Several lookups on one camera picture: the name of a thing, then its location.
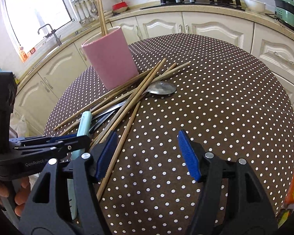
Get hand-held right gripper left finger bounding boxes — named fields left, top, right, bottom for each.
left=18, top=130, right=118, bottom=235

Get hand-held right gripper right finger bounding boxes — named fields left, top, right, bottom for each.
left=178, top=129, right=278, bottom=235

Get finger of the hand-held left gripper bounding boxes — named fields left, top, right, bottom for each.
left=9, top=135, right=91, bottom=152
left=14, top=144, right=67, bottom=153

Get mint green knife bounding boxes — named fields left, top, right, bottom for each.
left=67, top=111, right=92, bottom=221

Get steel spoon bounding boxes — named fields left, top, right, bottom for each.
left=88, top=103, right=128, bottom=134
left=89, top=81, right=177, bottom=115

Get pile of wooden chopsticks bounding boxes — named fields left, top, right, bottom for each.
left=53, top=58, right=191, bottom=201

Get pink utensil holder cup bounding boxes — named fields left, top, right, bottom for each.
left=81, top=27, right=140, bottom=90

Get wooden chopstick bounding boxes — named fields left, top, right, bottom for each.
left=96, top=0, right=105, bottom=36
left=99, top=0, right=108, bottom=36

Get person's left hand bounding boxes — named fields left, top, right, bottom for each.
left=0, top=176, right=32, bottom=217

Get white plastic bag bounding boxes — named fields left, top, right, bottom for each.
left=10, top=114, right=30, bottom=140

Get steel sink faucet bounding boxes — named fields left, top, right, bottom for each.
left=37, top=24, right=62, bottom=46

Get kitchen window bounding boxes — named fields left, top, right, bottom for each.
left=0, top=0, right=74, bottom=61

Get cream base cabinets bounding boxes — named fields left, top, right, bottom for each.
left=13, top=11, right=294, bottom=137

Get red pot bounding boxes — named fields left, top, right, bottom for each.
left=112, top=2, right=128, bottom=11

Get black gas stove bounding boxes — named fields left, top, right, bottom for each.
left=140, top=0, right=245, bottom=11

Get white bowl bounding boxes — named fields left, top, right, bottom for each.
left=243, top=0, right=266, bottom=13

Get green electric cooker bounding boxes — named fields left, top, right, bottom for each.
left=274, top=0, right=294, bottom=33

